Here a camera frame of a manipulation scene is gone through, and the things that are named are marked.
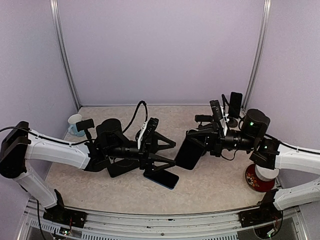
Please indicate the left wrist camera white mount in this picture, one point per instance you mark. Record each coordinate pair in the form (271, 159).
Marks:
(147, 130)

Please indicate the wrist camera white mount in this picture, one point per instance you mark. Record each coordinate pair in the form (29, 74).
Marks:
(147, 130)
(218, 117)

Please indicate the light blue white cup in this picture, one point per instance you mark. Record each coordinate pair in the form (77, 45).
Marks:
(72, 129)

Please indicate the black pole phone stand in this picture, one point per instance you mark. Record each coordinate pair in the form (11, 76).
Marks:
(85, 125)
(202, 119)

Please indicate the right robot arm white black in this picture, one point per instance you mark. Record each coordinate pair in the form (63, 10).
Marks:
(267, 152)

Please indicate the red floral plate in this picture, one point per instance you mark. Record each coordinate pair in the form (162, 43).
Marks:
(255, 182)

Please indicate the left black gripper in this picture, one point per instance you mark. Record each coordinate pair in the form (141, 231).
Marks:
(146, 160)

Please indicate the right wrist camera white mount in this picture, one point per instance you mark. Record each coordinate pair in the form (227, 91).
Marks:
(218, 117)

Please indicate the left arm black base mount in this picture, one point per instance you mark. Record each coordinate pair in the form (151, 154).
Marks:
(68, 217)

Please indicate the left aluminium frame post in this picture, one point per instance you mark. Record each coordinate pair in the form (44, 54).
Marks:
(54, 6)

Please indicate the grey round-base phone stand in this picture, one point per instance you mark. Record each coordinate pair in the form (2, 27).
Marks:
(233, 122)

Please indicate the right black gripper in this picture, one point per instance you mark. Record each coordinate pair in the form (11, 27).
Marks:
(214, 142)

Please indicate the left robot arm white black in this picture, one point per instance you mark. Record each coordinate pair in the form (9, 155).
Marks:
(111, 150)

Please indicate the white bowl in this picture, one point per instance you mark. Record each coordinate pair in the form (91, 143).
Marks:
(265, 174)

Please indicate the front aluminium rail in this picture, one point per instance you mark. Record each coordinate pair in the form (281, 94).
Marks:
(102, 225)

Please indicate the black phone blue edge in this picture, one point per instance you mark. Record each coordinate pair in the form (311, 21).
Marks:
(235, 104)
(163, 178)

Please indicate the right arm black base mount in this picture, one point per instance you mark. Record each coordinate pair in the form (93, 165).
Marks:
(258, 216)

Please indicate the aluminium frame post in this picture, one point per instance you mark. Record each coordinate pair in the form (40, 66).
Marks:
(258, 53)
(54, 6)

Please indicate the right aluminium frame post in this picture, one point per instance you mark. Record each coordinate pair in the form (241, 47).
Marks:
(258, 53)

